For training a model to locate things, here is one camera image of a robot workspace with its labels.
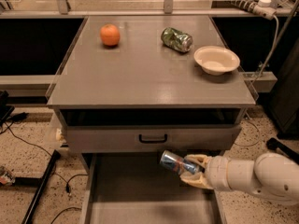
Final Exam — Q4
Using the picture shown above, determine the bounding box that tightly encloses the orange fruit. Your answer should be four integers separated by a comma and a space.
100, 24, 121, 46

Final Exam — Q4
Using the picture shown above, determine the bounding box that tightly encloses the grey drawer cabinet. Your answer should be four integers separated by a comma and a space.
45, 14, 260, 224

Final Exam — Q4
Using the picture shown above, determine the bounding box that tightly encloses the black floor cable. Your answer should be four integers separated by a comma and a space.
0, 119, 82, 224

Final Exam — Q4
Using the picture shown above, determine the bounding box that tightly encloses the black floor stand frame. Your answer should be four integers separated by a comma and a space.
13, 150, 61, 224

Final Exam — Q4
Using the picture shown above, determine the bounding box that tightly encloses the crushed green soda can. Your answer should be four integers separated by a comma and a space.
161, 27, 193, 53

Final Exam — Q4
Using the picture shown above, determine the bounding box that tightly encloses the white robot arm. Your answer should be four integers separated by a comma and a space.
180, 153, 299, 205

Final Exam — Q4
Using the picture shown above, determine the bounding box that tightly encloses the closed top drawer with handle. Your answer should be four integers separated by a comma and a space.
65, 124, 241, 153

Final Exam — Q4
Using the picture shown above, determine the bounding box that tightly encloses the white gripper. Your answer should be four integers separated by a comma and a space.
179, 154, 231, 191

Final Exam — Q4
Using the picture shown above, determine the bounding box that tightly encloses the open middle drawer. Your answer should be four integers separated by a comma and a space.
79, 153, 227, 224

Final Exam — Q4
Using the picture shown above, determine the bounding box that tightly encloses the black device at left edge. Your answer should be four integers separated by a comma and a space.
0, 91, 15, 126

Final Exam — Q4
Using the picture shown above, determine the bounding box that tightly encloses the small crumpled wrapper on floor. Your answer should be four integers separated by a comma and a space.
0, 166, 15, 186

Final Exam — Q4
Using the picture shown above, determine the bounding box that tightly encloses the white paper bowl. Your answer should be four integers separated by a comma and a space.
193, 46, 240, 76

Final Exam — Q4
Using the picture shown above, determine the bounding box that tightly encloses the black chair base leg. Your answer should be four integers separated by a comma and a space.
266, 138, 299, 164

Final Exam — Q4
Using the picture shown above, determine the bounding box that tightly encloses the blue silver redbull can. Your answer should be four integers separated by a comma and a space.
160, 150, 201, 175

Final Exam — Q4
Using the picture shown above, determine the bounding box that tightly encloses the white power strip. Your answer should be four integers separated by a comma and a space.
225, 0, 276, 21

